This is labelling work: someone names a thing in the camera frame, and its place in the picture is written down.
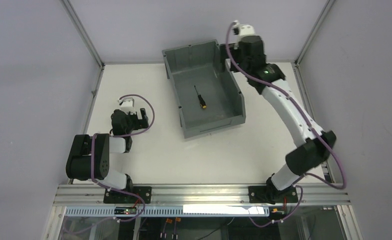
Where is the black yellow screwdriver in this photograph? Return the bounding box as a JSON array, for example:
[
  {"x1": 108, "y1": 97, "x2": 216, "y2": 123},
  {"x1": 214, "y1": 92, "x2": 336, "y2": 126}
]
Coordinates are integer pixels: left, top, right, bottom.
[{"x1": 194, "y1": 86, "x2": 207, "y2": 109}]

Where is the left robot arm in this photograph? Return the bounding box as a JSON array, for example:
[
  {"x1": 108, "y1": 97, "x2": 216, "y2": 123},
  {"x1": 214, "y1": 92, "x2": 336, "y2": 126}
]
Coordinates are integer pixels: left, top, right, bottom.
[{"x1": 65, "y1": 108, "x2": 149, "y2": 192}]

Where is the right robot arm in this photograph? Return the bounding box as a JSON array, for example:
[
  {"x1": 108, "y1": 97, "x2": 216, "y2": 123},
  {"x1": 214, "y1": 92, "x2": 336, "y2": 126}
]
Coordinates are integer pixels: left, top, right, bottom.
[{"x1": 221, "y1": 35, "x2": 337, "y2": 204}]

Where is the grey plastic bin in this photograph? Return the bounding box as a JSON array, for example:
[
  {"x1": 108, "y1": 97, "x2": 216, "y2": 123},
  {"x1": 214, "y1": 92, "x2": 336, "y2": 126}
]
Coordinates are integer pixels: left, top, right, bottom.
[{"x1": 162, "y1": 39, "x2": 246, "y2": 138}]

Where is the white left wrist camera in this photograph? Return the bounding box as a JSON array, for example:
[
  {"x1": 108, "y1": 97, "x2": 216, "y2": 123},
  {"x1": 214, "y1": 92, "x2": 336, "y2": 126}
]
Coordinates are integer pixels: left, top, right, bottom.
[{"x1": 118, "y1": 97, "x2": 135, "y2": 113}]

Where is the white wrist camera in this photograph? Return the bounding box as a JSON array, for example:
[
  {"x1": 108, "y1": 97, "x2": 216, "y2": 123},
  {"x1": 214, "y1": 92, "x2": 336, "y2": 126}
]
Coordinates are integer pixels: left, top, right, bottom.
[
  {"x1": 232, "y1": 20, "x2": 256, "y2": 42},
  {"x1": 118, "y1": 97, "x2": 135, "y2": 113}
]

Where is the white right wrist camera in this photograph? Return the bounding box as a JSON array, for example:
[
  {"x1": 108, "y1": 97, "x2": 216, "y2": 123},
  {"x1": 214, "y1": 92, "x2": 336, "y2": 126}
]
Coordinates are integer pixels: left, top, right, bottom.
[{"x1": 232, "y1": 20, "x2": 256, "y2": 42}]

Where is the aluminium frame rail right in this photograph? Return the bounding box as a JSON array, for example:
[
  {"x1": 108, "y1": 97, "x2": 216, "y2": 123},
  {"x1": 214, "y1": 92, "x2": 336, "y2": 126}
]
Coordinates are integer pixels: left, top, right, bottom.
[{"x1": 292, "y1": 0, "x2": 337, "y2": 183}]

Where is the aluminium frame rail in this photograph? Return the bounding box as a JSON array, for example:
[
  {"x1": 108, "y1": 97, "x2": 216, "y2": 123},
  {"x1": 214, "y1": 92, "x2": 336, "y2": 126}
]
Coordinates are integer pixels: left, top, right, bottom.
[
  {"x1": 292, "y1": 0, "x2": 337, "y2": 183},
  {"x1": 53, "y1": 183, "x2": 351, "y2": 207},
  {"x1": 61, "y1": 0, "x2": 104, "y2": 134}
]

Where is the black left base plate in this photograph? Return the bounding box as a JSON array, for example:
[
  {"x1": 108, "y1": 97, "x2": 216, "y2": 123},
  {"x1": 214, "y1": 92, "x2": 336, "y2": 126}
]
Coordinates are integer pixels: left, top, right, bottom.
[{"x1": 103, "y1": 185, "x2": 152, "y2": 204}]

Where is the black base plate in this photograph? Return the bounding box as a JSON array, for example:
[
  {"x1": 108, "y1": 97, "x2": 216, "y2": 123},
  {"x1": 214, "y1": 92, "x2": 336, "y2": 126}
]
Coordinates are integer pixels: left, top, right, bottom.
[
  {"x1": 103, "y1": 185, "x2": 152, "y2": 204},
  {"x1": 248, "y1": 185, "x2": 299, "y2": 205}
]

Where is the aluminium front frame rail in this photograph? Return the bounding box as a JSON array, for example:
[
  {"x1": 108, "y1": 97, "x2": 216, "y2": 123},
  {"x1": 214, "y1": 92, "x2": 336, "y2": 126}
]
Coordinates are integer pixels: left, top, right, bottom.
[{"x1": 53, "y1": 183, "x2": 351, "y2": 207}]

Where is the white slotted cable duct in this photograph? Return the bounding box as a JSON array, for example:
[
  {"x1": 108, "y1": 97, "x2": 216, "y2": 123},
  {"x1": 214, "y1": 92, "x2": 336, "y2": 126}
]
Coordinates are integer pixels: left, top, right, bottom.
[{"x1": 65, "y1": 204, "x2": 270, "y2": 218}]

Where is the aluminium frame rail left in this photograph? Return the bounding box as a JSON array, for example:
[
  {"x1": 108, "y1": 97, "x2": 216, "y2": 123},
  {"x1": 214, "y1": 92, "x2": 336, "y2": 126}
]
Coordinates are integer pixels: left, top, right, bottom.
[{"x1": 61, "y1": 0, "x2": 104, "y2": 134}]

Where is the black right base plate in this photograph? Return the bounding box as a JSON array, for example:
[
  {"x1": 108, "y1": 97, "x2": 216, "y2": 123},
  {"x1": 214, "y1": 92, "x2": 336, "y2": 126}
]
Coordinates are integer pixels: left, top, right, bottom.
[{"x1": 248, "y1": 185, "x2": 299, "y2": 205}]

